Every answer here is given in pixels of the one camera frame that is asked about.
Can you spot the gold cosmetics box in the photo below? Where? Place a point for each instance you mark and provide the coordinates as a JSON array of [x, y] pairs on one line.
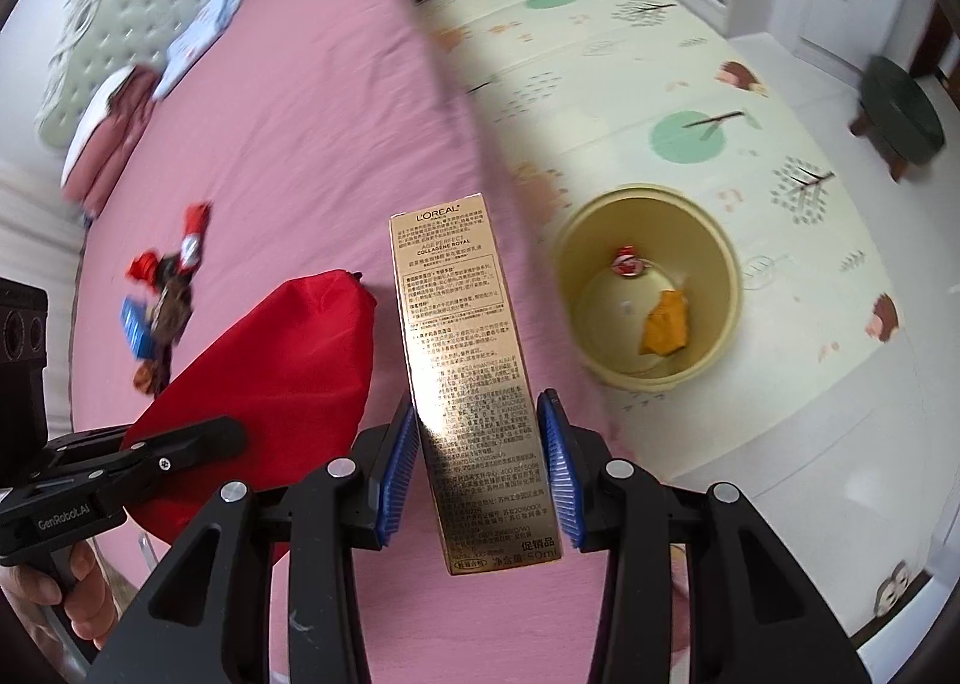
[[469, 386]]

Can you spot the red drawstring cloth bag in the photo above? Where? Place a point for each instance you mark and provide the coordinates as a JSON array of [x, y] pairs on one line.
[[295, 372]]

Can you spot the amber small bottle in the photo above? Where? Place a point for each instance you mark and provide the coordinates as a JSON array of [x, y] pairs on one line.
[[151, 378]]

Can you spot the cartoon tree play mat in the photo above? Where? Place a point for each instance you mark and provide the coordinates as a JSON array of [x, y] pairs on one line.
[[804, 408]]

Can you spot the pink bed sheet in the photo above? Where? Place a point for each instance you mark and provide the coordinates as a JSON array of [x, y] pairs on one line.
[[308, 125]]

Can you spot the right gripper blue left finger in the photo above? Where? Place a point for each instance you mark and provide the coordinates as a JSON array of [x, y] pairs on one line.
[[393, 469]]

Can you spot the yellow round trash bin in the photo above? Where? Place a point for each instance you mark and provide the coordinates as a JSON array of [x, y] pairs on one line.
[[685, 249]]

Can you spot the dark green round stool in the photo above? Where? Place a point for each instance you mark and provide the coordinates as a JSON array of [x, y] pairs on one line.
[[894, 109]]

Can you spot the person left hand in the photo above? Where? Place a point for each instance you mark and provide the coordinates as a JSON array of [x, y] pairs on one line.
[[90, 605]]

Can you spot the blue small carton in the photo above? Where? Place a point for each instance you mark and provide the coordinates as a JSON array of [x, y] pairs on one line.
[[136, 324]]

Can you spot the red white snack wrapper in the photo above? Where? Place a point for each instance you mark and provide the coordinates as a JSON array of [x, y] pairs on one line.
[[627, 263]]

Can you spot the light blue folded blanket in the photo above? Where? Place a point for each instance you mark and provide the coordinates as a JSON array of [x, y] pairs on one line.
[[195, 40]]

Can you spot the orange drawstring cloth bag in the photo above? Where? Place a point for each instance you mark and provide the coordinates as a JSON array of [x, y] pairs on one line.
[[666, 328]]

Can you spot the beige window curtain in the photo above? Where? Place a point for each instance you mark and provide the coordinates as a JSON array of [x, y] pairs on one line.
[[42, 245]]

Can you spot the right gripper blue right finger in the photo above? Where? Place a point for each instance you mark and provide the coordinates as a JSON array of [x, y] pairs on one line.
[[565, 485]]

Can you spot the folded pink white quilt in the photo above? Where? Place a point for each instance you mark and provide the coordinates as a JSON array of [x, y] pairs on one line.
[[108, 132]]

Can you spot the dark brown hair band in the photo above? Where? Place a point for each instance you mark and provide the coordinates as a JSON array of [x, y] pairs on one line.
[[173, 308]]

